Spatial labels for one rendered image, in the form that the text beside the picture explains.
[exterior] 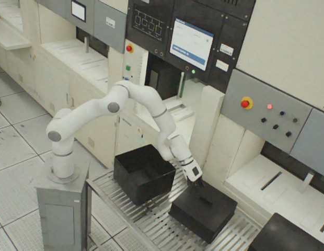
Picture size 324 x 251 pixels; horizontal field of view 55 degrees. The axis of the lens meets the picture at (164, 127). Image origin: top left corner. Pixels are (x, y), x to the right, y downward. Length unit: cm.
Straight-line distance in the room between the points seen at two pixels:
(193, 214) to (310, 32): 106
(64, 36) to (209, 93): 223
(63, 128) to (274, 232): 118
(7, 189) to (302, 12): 260
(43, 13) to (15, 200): 178
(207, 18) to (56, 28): 213
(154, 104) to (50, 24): 217
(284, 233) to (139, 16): 152
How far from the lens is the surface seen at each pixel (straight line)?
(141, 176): 203
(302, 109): 157
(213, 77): 178
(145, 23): 210
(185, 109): 251
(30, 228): 276
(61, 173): 198
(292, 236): 169
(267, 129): 168
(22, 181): 311
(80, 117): 168
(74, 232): 228
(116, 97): 152
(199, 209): 180
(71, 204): 205
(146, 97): 153
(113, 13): 233
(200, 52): 181
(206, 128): 185
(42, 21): 347
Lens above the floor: 220
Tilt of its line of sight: 35 degrees down
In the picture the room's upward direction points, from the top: 11 degrees clockwise
